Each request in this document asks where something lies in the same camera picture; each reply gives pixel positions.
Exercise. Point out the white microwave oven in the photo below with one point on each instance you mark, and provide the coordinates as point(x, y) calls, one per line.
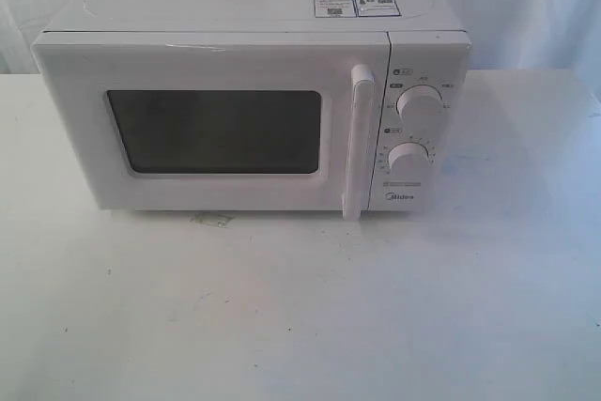
point(220, 121)

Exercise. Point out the white microwave oven body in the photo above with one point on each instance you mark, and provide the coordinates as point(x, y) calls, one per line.
point(429, 46)

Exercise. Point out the clear tape patch on table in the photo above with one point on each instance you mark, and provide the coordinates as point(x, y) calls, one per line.
point(212, 219)

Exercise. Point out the lower white timer knob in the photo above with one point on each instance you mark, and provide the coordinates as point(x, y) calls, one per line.
point(408, 158)

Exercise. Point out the upper white control knob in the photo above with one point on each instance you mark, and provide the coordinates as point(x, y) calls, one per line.
point(420, 105)

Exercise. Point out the red bordered warning sticker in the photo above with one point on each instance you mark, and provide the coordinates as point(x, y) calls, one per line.
point(334, 9)

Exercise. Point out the blue energy label sticker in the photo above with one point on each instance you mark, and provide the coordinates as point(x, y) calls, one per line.
point(376, 8)

